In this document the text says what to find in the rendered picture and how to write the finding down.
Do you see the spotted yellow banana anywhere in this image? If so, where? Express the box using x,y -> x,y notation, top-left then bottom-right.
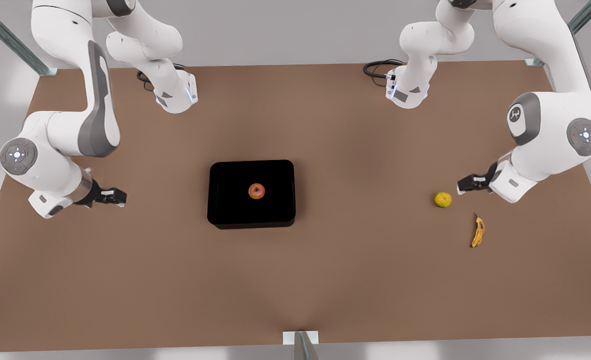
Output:
470,213 -> 486,248

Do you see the black rectangular tray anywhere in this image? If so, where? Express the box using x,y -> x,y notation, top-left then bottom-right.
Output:
207,160 -> 296,230

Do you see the black cable loop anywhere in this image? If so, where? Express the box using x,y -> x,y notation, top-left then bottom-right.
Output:
363,59 -> 405,87
136,63 -> 186,92

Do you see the silver frame post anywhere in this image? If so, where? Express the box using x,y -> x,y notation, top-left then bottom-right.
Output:
282,330 -> 320,360
524,0 -> 591,68
0,0 -> 59,77

